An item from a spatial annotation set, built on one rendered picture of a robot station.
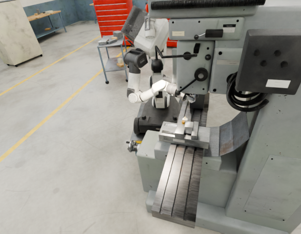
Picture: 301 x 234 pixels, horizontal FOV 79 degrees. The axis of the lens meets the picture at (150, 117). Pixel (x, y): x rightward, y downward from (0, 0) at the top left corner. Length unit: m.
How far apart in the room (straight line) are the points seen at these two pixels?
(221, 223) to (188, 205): 0.82
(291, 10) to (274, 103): 0.38
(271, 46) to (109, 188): 2.04
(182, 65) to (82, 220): 1.80
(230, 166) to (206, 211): 0.55
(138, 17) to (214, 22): 0.66
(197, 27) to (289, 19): 0.36
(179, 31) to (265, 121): 0.61
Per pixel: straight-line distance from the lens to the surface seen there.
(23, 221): 2.55
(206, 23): 0.96
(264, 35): 0.73
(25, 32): 7.07
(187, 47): 1.02
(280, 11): 0.99
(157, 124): 2.03
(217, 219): 1.90
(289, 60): 0.78
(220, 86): 1.07
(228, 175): 1.53
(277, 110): 1.05
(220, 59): 1.01
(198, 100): 1.63
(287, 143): 1.20
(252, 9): 0.95
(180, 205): 1.10
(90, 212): 2.25
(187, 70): 1.06
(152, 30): 1.31
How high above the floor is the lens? 1.91
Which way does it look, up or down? 38 degrees down
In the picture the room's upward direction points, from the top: 6 degrees counter-clockwise
